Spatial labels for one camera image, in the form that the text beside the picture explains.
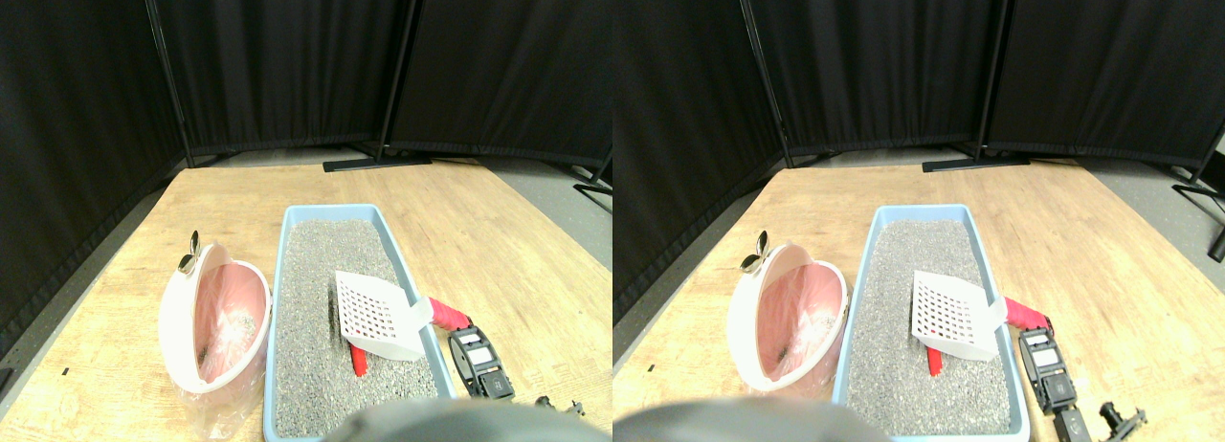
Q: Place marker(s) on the red lump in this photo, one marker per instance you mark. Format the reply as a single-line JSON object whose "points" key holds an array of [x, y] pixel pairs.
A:
{"points": [[359, 363], [934, 363]]}

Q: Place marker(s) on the blue litter tray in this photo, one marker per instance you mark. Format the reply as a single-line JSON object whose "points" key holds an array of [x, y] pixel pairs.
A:
{"points": [[306, 308], [900, 270]]}

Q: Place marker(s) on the black curtain stand pole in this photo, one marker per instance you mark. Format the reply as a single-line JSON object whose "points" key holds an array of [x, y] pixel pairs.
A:
{"points": [[1213, 184], [394, 88], [766, 88], [598, 179], [168, 88], [991, 88]]}

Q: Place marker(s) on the white bin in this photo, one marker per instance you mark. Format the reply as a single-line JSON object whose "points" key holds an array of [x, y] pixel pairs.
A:
{"points": [[182, 318], [751, 318]]}

